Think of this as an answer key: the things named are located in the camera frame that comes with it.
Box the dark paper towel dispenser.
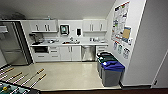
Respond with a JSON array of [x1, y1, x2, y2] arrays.
[[59, 24, 71, 36]]

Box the white room door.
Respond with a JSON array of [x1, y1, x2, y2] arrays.
[[151, 49, 168, 89]]

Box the stainless steel dishwasher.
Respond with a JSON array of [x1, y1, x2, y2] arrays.
[[81, 45, 97, 62]]

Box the white drawer cabinet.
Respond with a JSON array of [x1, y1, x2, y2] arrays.
[[95, 45, 108, 55], [48, 45, 61, 62]]

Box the stainless steel refrigerator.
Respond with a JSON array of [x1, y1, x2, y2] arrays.
[[0, 20, 33, 67]]

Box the large printed wall poster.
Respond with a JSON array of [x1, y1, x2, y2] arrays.
[[110, 0, 131, 43]]

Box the small paper wall sign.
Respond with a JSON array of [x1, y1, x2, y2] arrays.
[[112, 41, 119, 51], [117, 44, 124, 55], [122, 47, 131, 61]]

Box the grey bin with blue lid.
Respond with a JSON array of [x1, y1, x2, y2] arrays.
[[100, 60, 126, 88]]

